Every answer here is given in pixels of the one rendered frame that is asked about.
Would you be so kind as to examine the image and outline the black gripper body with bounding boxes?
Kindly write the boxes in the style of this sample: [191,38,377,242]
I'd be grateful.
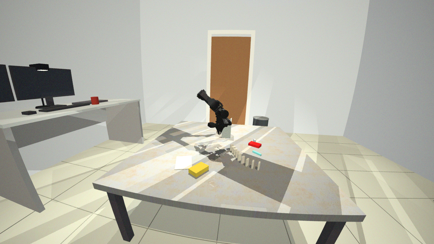
[208,115,221,128]

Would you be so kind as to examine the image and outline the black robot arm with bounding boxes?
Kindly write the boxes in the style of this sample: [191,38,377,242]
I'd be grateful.
[197,90,231,127]

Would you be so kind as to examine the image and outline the red rectangular block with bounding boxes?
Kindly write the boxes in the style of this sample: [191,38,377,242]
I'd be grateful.
[248,141,261,148]

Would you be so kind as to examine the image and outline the yellow rectangular block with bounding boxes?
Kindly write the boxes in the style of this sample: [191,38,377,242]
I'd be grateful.
[189,162,209,177]

